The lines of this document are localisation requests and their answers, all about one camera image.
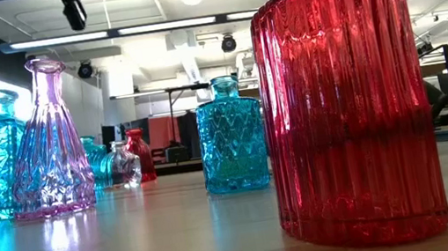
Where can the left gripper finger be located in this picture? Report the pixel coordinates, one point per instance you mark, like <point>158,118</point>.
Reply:
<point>75,14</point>

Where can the blue round ribbed glass vase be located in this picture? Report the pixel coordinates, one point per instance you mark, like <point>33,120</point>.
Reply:
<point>95,162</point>

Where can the pink long-necked glass vase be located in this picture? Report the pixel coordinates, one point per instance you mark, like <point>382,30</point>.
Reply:
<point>52,169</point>

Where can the red square glass vase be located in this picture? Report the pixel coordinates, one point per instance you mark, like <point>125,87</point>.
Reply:
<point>145,155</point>

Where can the black ceiling spot lamp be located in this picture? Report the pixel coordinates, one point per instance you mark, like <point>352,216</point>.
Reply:
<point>228,43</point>
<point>84,70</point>

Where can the long ceiling strip light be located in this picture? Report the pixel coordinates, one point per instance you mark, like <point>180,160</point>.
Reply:
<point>164,25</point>

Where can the dark background monitors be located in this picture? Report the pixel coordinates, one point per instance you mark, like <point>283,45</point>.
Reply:
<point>116,132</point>

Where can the black high table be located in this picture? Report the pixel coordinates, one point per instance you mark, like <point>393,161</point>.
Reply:
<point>183,88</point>

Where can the red partition panel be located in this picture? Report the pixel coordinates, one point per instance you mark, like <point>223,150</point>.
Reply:
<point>163,132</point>

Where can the clear small glass vase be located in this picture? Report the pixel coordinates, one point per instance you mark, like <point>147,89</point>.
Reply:
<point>123,167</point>

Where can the black box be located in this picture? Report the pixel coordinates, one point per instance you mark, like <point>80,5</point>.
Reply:
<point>177,154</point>

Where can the blue zigzag-pattern glass vase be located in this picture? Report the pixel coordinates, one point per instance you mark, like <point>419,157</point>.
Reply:
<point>231,142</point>

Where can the large red ribbed glass vase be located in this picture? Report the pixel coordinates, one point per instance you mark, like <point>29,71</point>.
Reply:
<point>348,124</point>

